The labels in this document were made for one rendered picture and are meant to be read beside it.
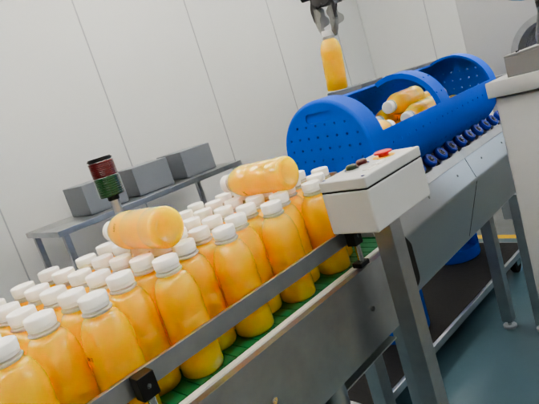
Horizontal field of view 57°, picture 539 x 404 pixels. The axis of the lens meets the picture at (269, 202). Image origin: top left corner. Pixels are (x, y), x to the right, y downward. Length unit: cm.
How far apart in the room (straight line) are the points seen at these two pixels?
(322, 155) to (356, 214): 47
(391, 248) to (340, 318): 16
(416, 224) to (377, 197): 52
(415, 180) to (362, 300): 25
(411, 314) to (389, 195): 25
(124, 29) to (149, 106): 72
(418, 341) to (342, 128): 54
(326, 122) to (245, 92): 427
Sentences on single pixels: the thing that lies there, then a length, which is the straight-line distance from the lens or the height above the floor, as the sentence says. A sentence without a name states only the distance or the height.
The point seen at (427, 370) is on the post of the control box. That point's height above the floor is 68.
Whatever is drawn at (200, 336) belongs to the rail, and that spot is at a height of 97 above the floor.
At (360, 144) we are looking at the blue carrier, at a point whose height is 110.
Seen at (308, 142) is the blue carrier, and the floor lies 113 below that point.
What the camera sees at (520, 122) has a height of 104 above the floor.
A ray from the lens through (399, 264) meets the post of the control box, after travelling 96.
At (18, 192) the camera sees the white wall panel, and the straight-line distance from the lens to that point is 428.
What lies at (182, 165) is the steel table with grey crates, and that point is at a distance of 403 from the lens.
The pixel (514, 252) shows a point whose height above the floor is 15.
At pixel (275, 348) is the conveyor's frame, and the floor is 89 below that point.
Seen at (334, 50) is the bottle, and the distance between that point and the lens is 164.
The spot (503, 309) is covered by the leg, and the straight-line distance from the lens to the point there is 247.
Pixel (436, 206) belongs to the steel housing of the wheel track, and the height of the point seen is 85.
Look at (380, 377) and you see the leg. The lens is 158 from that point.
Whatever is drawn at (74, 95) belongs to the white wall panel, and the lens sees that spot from 455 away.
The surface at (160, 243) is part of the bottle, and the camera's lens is 79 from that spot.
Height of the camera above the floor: 126
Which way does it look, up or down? 11 degrees down
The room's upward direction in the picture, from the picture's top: 17 degrees counter-clockwise
